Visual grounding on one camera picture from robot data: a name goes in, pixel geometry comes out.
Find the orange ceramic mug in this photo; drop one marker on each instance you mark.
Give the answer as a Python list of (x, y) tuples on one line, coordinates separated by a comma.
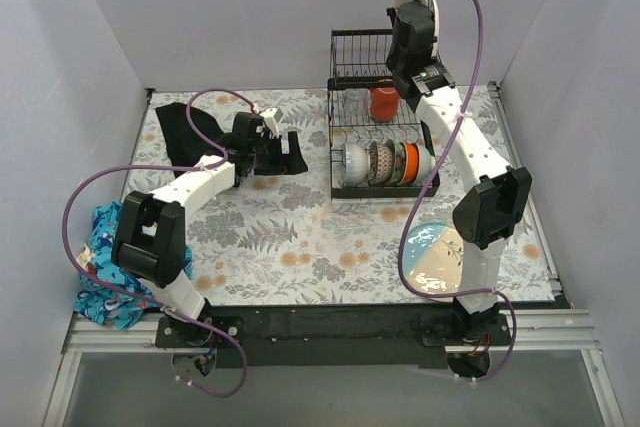
[(384, 104)]

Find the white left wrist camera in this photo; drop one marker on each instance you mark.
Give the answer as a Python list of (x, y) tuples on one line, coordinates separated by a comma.
[(266, 124)]

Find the cream pink bowl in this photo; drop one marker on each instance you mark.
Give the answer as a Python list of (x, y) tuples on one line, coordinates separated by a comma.
[(356, 164)]

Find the floral table mat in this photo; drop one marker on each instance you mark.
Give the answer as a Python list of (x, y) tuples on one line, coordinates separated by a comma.
[(283, 240)]

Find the blue striped white plate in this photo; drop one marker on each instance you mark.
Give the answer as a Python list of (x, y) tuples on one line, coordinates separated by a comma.
[(436, 22)]

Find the blue patterned dark bowl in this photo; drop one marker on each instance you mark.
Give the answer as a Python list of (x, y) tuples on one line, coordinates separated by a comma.
[(380, 163)]

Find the black cloth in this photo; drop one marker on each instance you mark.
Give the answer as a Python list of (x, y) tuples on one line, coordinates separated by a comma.
[(183, 146)]

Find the beige and blue plate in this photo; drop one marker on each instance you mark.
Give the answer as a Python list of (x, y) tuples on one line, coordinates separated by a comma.
[(432, 258)]

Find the blue patterned cloth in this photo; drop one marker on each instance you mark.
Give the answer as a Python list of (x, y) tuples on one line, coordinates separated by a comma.
[(99, 304)]

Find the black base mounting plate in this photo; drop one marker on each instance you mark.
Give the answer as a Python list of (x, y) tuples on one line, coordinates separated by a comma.
[(334, 335)]

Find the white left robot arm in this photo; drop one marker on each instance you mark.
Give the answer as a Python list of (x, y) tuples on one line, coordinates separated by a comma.
[(150, 241)]

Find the white bowl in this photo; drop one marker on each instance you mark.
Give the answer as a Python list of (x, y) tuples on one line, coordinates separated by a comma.
[(426, 163)]

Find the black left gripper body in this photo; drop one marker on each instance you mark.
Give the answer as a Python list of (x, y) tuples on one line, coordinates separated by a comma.
[(279, 158)]

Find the light green small bowl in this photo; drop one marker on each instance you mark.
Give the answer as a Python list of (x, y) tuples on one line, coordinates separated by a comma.
[(400, 162)]

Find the black wire dish rack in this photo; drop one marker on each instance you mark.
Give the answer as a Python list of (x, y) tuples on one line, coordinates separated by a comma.
[(358, 60)]

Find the orange bowl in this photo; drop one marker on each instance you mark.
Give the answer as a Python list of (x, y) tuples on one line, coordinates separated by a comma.
[(411, 163)]

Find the green celadon bowl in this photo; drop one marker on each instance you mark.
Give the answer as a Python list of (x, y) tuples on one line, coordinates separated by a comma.
[(390, 145)]

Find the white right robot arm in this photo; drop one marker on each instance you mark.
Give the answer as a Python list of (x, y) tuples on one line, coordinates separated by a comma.
[(496, 193)]

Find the clear faceted glass tumbler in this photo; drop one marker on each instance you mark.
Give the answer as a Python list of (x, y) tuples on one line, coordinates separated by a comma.
[(355, 101)]

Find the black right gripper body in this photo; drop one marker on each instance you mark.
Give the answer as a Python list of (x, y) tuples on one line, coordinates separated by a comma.
[(415, 71)]

